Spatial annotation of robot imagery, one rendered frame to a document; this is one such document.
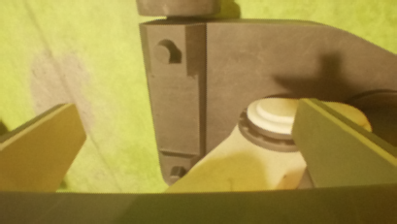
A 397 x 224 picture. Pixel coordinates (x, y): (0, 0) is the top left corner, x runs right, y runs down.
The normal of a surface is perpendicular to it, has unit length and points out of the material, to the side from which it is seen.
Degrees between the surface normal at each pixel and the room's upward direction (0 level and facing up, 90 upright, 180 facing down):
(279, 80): 0
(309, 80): 0
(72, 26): 0
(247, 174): 90
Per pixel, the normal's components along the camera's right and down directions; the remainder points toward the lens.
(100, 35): -0.18, 0.49
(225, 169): -0.01, -0.87
